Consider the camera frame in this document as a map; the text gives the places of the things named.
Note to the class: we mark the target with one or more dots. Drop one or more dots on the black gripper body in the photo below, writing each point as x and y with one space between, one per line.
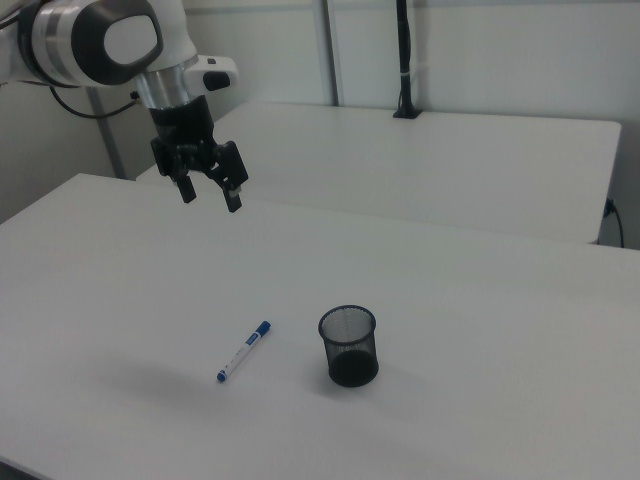
187 132

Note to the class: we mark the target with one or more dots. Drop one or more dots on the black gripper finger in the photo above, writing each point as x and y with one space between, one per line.
187 192
233 200

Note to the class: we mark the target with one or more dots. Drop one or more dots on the blue and white marker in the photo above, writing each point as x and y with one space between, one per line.
244 351

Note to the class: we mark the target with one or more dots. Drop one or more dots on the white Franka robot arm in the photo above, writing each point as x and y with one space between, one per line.
90 45

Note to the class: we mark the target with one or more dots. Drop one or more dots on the black mesh pen cup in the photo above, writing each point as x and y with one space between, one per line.
350 350

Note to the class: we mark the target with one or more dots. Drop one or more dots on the white rear table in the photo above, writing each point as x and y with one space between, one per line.
425 165

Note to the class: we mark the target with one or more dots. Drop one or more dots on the black pole with clamp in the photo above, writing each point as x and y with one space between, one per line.
406 60

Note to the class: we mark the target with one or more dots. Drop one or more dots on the slanted grey wall frame post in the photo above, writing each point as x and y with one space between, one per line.
107 135

